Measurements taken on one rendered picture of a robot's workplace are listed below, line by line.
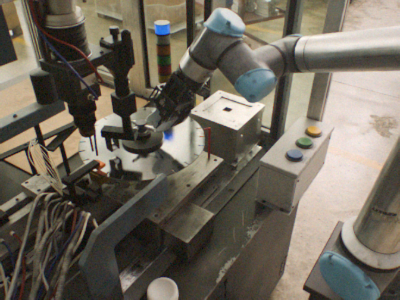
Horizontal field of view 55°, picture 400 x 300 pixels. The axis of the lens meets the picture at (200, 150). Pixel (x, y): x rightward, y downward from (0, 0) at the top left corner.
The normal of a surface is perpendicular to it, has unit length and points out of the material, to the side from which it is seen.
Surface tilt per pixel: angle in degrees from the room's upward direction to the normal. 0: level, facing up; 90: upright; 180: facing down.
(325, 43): 49
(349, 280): 97
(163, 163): 0
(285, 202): 90
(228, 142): 90
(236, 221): 0
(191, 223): 0
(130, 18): 90
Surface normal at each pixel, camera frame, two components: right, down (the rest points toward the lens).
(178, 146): 0.00, -0.80
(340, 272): -0.74, 0.50
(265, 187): -0.57, 0.49
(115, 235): 0.82, 0.34
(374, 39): -0.72, -0.26
